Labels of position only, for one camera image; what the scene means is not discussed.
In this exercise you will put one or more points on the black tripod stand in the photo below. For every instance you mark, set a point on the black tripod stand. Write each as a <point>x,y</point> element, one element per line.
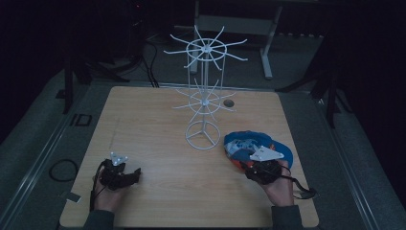
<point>68,89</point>
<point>330,96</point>

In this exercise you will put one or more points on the round table grommet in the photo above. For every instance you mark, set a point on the round table grommet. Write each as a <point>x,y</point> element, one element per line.
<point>228,103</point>

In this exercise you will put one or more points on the person's left hand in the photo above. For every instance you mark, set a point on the person's left hand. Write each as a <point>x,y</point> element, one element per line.
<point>108,198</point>

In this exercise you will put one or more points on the person's right hand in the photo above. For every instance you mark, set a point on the person's right hand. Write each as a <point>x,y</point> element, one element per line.
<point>281,191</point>

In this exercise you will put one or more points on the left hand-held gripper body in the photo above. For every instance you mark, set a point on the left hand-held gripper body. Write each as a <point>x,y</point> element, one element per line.
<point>114,177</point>

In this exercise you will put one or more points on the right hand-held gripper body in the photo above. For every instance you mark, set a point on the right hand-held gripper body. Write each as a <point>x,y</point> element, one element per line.
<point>265,169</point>

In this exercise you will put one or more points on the white desk frame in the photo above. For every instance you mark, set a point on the white desk frame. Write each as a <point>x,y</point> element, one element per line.
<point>236,25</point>

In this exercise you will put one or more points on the black rectangular floor bracket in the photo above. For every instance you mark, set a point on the black rectangular floor bracket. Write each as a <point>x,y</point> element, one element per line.
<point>81,120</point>

